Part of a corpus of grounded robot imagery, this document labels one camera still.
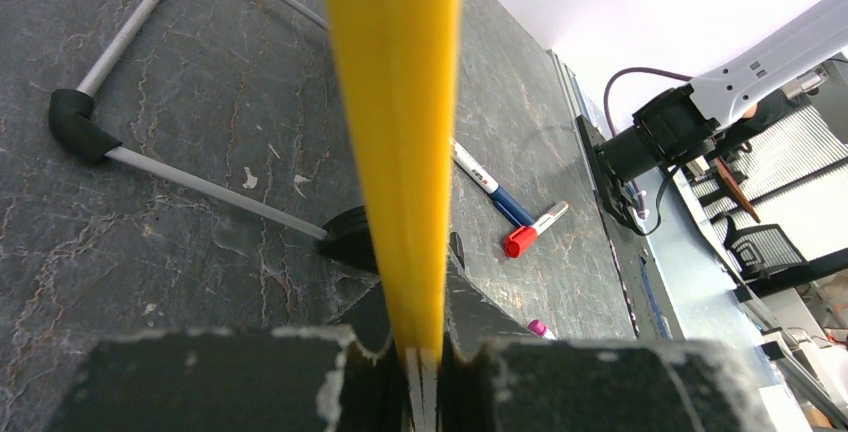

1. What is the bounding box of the yellow-framed whiteboard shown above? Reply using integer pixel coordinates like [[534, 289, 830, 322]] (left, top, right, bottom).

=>
[[325, 0, 461, 365]]

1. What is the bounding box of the blue-capped marker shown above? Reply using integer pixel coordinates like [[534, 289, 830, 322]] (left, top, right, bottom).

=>
[[451, 139, 535, 227]]

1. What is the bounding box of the magenta-capped marker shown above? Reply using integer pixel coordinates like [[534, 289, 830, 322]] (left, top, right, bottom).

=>
[[528, 319, 556, 340]]

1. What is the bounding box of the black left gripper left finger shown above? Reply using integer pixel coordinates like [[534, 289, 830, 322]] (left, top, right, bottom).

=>
[[331, 282, 394, 357]]

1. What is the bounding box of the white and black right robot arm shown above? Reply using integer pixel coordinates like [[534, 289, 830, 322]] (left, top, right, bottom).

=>
[[595, 0, 847, 182]]

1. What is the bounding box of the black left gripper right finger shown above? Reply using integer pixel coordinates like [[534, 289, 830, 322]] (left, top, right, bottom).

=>
[[445, 259, 530, 359]]

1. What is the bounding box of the wire whiteboard easel stand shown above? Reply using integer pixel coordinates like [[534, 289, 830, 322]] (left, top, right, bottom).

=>
[[47, 0, 466, 275]]

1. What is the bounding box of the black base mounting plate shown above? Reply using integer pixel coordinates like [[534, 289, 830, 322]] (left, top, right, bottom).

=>
[[575, 116, 652, 235]]

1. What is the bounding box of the red-capped marker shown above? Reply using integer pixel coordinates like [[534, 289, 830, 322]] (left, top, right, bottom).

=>
[[503, 201, 570, 258]]

